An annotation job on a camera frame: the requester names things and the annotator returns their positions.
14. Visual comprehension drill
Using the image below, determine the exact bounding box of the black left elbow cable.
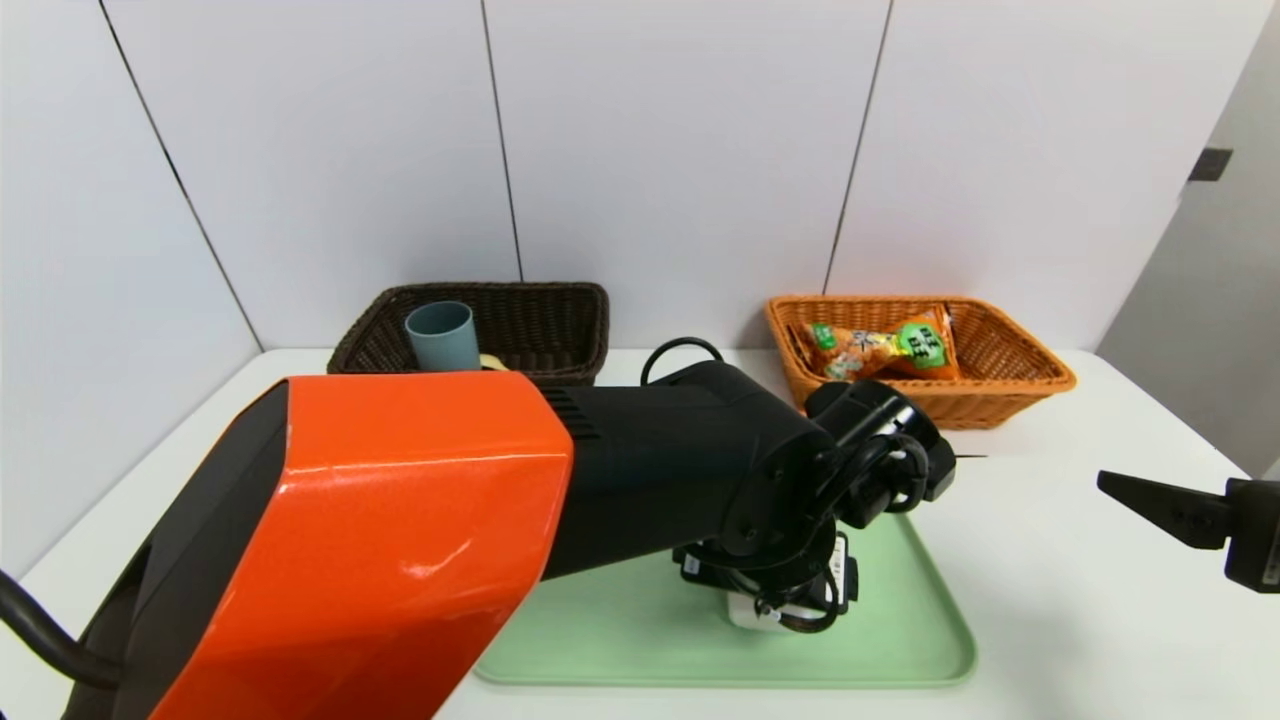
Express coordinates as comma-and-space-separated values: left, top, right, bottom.
0, 568, 123, 693

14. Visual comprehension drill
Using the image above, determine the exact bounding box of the orange snack bag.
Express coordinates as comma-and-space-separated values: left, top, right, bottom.
803, 306, 962, 382

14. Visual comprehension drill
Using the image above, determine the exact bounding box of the green plastic tray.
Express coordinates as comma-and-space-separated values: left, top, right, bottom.
473, 478, 978, 689

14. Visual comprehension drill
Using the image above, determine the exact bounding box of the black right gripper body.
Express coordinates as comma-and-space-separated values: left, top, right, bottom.
1224, 477, 1280, 594

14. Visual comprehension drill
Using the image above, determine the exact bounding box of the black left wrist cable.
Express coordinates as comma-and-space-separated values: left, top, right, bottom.
640, 337, 724, 388

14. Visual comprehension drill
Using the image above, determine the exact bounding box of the orange wicker basket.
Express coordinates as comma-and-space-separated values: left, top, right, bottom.
766, 295, 1079, 432

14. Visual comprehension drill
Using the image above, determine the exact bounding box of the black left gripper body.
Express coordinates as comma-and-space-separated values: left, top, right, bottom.
673, 531, 859, 617

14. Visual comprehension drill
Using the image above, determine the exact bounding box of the white soap bar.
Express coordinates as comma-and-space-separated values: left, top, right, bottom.
727, 594, 793, 632

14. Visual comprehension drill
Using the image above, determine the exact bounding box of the dark brown wicker basket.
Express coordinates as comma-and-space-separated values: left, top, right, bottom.
327, 282, 611, 388

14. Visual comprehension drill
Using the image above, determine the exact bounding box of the blue-grey plastic cup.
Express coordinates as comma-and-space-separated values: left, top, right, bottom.
404, 301, 482, 374

